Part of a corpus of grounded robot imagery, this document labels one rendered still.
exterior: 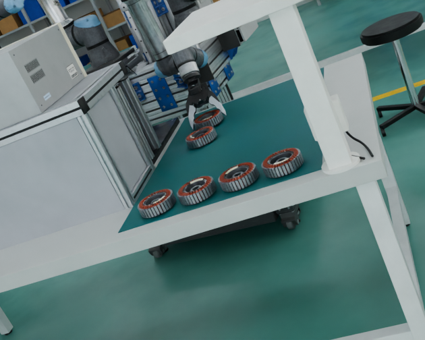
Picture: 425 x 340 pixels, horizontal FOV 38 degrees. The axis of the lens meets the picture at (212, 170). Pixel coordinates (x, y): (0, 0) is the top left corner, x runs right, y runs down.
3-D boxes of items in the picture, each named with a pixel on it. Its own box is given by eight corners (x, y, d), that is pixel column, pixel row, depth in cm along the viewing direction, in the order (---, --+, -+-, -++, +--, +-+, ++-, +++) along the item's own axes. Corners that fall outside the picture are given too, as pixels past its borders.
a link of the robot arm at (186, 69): (193, 59, 237) (174, 68, 238) (198, 70, 236) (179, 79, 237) (197, 65, 244) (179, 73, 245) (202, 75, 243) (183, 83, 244)
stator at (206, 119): (196, 125, 241) (192, 117, 239) (222, 114, 240) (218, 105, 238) (197, 134, 230) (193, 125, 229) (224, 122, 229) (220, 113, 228)
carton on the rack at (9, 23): (15, 28, 923) (7, 15, 916) (30, 21, 915) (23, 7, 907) (3, 34, 887) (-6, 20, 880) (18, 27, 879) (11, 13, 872)
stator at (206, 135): (212, 131, 227) (208, 123, 225) (221, 137, 216) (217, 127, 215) (185, 146, 225) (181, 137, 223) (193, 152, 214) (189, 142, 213)
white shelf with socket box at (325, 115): (251, 151, 192) (191, 12, 177) (369, 112, 180) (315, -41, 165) (237, 204, 161) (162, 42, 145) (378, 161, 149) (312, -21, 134)
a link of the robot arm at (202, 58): (185, 55, 259) (171, 51, 250) (208, 47, 254) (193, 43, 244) (188, 73, 259) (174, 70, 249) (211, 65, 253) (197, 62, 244)
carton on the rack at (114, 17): (111, 24, 896) (106, 13, 891) (136, 13, 883) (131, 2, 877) (102, 30, 861) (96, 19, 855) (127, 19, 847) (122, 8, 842)
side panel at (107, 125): (148, 171, 217) (106, 88, 207) (156, 168, 216) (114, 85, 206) (125, 209, 192) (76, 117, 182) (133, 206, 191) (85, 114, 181)
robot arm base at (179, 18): (183, 27, 293) (175, 8, 290) (211, 17, 287) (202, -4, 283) (173, 37, 280) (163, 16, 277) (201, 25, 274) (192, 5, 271)
